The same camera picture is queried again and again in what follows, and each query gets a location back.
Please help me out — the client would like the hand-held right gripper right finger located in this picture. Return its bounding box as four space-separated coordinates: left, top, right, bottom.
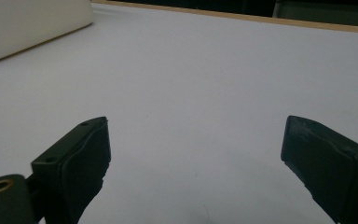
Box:
280 115 358 224

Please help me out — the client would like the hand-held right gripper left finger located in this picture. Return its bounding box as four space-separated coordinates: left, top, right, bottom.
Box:
31 116 112 224

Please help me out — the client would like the white plastic basket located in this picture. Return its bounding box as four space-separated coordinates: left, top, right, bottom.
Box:
0 0 94 66

